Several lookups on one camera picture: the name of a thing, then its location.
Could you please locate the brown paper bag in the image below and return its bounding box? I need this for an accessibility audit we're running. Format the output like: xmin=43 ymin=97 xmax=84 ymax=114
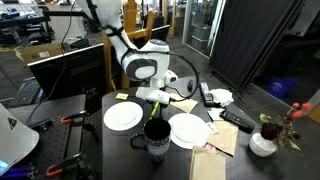
xmin=189 ymin=145 xmax=227 ymax=180
xmin=207 ymin=119 xmax=240 ymax=158

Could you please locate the black remote control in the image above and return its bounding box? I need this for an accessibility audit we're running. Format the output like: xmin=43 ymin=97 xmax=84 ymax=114
xmin=218 ymin=108 xmax=255 ymax=135

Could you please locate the black computer monitor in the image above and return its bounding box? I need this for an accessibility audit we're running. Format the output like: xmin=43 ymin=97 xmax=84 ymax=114
xmin=27 ymin=42 xmax=108 ymax=102

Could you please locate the black speckled mug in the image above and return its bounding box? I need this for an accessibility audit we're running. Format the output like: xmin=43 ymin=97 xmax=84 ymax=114
xmin=129 ymin=117 xmax=172 ymax=164

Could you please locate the green highlighter marker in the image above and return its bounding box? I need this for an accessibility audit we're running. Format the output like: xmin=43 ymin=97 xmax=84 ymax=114
xmin=148 ymin=101 xmax=161 ymax=120

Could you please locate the crumpled white tissue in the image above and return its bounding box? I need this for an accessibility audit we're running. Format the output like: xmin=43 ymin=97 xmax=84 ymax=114
xmin=209 ymin=87 xmax=235 ymax=108

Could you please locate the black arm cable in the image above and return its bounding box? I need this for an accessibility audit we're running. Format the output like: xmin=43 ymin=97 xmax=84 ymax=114
xmin=119 ymin=49 xmax=200 ymax=103

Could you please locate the wooden stand frame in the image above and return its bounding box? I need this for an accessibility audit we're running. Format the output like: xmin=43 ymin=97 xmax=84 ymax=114
xmin=102 ymin=0 xmax=158 ymax=93

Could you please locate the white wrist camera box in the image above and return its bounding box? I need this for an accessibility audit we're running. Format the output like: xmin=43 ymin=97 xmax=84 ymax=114
xmin=134 ymin=86 xmax=172 ymax=105

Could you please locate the cardboard box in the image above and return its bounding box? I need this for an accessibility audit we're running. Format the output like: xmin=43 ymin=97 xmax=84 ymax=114
xmin=14 ymin=42 xmax=65 ymax=65

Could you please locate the orange handled bar clamp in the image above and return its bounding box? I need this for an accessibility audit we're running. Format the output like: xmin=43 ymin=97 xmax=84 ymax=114
xmin=45 ymin=152 xmax=87 ymax=178
xmin=60 ymin=110 xmax=91 ymax=126

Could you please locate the black hanging cable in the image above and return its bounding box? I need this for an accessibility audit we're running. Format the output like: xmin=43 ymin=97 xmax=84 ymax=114
xmin=25 ymin=0 xmax=74 ymax=125

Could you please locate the white bowl vase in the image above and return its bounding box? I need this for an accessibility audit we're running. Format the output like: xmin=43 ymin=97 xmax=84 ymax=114
xmin=248 ymin=132 xmax=278 ymax=158

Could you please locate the black perforated breadboard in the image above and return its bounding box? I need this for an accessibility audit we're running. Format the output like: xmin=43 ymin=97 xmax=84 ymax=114
xmin=6 ymin=93 xmax=103 ymax=180

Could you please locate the long remote with grey buttons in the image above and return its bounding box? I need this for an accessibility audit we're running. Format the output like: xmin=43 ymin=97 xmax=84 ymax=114
xmin=198 ymin=81 xmax=215 ymax=108

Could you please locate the white paper napkin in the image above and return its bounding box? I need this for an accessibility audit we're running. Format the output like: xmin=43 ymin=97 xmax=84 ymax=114
xmin=207 ymin=107 xmax=226 ymax=122

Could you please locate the black partition panel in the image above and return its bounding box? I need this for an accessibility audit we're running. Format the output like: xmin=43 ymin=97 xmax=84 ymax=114
xmin=207 ymin=0 xmax=306 ymax=92

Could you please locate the pink sticky note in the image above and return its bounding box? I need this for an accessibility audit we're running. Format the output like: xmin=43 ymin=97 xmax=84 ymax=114
xmin=205 ymin=143 xmax=218 ymax=153
xmin=206 ymin=121 xmax=220 ymax=135

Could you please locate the dark keyboard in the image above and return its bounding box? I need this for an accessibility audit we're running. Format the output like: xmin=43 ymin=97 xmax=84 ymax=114
xmin=8 ymin=76 xmax=44 ymax=108

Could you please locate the blue bin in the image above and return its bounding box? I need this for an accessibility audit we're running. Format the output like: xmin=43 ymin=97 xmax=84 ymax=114
xmin=265 ymin=76 xmax=299 ymax=100

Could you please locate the beige napkin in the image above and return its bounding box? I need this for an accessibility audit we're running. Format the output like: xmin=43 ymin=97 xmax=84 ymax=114
xmin=168 ymin=92 xmax=199 ymax=114

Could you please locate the white round plate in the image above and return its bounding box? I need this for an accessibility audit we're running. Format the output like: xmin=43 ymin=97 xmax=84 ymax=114
xmin=103 ymin=101 xmax=144 ymax=132
xmin=167 ymin=112 xmax=211 ymax=150

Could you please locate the yellow sticky note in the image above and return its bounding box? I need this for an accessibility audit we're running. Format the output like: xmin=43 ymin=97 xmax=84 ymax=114
xmin=115 ymin=92 xmax=130 ymax=101

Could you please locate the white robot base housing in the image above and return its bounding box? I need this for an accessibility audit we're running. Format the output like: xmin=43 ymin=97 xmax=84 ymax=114
xmin=0 ymin=102 xmax=41 ymax=177

